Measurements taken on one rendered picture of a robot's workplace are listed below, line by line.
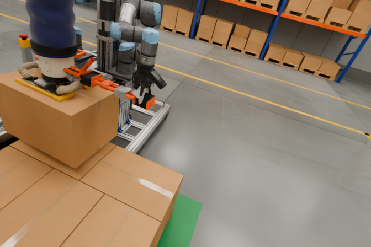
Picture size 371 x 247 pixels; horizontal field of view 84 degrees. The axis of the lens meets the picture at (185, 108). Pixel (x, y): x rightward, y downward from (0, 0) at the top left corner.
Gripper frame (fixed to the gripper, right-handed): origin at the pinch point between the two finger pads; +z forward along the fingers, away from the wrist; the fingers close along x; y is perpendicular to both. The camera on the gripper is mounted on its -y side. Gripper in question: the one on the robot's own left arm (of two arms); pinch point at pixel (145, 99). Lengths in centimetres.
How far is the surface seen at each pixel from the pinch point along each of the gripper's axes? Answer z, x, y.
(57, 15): -28, 5, 52
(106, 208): 66, 25, 2
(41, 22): -24, 10, 57
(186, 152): 121, -107, -12
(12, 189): 67, 42, 54
